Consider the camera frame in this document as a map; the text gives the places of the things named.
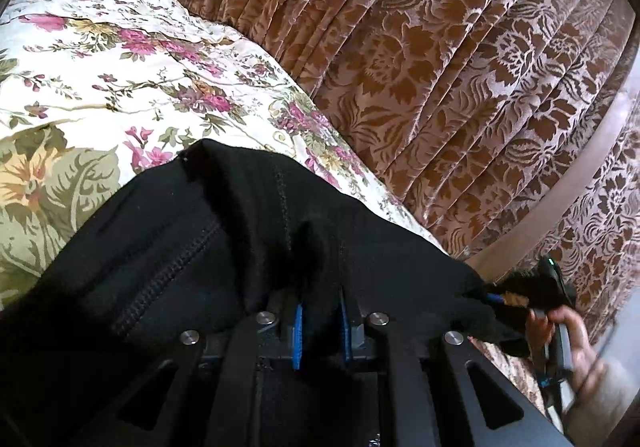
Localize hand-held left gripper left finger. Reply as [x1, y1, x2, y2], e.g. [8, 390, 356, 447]
[82, 302, 306, 447]

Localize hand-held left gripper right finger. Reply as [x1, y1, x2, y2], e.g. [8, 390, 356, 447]
[339, 289, 574, 447]

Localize black pants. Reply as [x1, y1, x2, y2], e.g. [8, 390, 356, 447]
[0, 139, 532, 447]

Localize person's right forearm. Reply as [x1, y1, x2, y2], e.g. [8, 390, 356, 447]
[570, 356, 640, 447]

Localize person's right hand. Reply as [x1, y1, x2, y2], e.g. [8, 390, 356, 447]
[525, 305, 603, 395]

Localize brown floral curtain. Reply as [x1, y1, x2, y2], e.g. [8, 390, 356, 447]
[477, 124, 640, 410]
[172, 0, 640, 260]

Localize floral bedspread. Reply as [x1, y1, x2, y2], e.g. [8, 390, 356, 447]
[0, 0, 453, 313]

